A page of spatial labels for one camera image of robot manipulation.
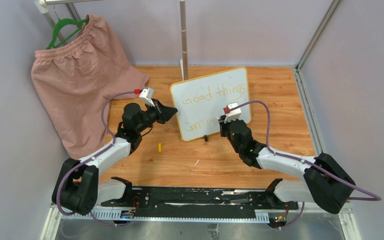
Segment metal stand pole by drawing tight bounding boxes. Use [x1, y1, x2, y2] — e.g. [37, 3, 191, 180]
[179, 0, 189, 81]

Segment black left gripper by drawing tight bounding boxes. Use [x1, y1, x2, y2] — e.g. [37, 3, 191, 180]
[135, 99, 177, 134]

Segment yellow framed whiteboard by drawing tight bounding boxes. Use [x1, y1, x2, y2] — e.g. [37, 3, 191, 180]
[170, 67, 250, 142]

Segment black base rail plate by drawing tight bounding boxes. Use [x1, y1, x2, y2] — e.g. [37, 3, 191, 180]
[101, 186, 299, 222]

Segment green clothes hanger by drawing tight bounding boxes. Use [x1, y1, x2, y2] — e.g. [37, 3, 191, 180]
[45, 17, 90, 51]

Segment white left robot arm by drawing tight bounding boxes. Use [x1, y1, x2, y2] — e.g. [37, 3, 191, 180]
[51, 98, 178, 216]

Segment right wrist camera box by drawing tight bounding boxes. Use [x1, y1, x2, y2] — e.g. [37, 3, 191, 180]
[218, 102, 242, 124]

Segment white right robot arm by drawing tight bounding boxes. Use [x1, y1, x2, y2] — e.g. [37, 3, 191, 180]
[218, 115, 355, 214]

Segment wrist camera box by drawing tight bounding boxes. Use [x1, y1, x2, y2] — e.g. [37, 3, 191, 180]
[218, 102, 242, 124]
[133, 86, 155, 107]

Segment aluminium frame post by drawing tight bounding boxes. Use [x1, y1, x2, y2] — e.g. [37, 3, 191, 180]
[296, 0, 343, 71]

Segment pink cloth shorts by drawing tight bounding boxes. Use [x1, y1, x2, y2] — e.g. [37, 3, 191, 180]
[31, 14, 149, 159]

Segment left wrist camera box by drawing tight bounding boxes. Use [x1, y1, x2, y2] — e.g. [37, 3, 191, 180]
[133, 86, 155, 107]

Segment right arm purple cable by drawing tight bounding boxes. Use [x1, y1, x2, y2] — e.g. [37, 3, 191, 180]
[228, 100, 382, 202]

